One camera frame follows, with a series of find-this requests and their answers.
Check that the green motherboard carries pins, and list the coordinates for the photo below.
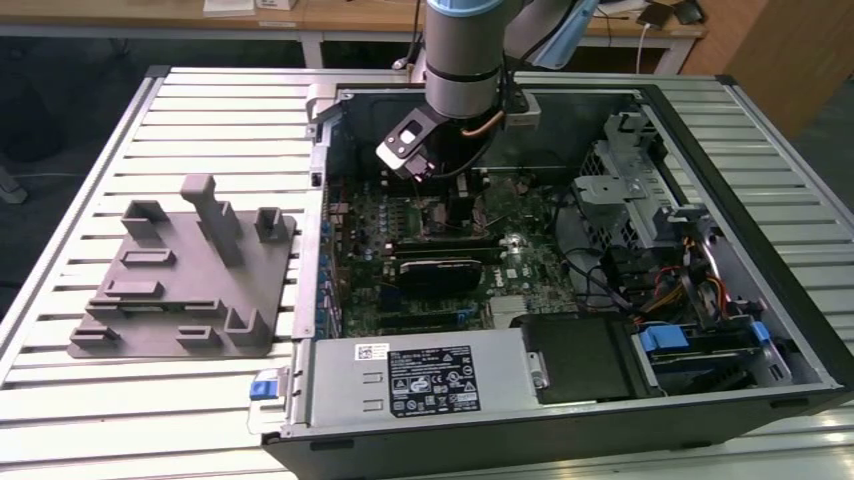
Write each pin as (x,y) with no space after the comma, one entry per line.
(363,235)

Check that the metal drive cage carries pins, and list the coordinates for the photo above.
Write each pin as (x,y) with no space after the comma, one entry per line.
(620,165)

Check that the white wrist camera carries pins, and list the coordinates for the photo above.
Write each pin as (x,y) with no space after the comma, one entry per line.
(393,155)

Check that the silver chipset heatsink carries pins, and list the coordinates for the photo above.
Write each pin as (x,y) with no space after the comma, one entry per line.
(510,310)

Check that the black expansion slot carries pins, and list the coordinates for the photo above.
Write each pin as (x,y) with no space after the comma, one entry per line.
(414,323)

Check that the silver disk bay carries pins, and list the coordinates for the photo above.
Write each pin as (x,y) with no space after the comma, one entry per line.
(780,367)

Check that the blue disk carrier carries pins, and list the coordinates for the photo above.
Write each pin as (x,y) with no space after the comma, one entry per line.
(663,340)

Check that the black graphics card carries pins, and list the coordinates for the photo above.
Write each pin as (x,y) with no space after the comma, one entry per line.
(440,280)

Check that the wooden cabinet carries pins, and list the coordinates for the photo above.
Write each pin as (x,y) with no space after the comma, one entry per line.
(787,60)

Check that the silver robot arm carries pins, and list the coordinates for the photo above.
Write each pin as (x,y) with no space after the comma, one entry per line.
(463,60)

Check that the small white box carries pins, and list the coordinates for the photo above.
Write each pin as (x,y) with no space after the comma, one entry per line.
(276,4)

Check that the white paper sheet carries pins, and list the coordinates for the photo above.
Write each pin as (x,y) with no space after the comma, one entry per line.
(228,6)

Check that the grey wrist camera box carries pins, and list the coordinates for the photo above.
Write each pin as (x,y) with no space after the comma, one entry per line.
(520,117)

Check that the CPU socket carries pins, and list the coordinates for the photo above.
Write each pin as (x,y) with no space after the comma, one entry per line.
(430,232)

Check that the silver power supply with label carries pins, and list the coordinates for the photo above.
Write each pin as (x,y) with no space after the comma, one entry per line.
(333,380)

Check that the blue case latch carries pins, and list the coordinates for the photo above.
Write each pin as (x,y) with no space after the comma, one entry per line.
(261,391)

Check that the black pouch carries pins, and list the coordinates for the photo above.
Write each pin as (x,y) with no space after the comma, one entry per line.
(688,11)

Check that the black open PC case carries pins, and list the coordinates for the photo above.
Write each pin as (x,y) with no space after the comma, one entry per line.
(534,445)

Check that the wooden desk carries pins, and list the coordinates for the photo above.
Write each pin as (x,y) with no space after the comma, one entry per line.
(167,20)

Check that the grey plastic parts rack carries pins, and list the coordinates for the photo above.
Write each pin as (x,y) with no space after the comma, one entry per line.
(193,280)

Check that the metal locking lever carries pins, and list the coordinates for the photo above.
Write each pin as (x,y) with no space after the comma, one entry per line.
(503,218)
(420,215)

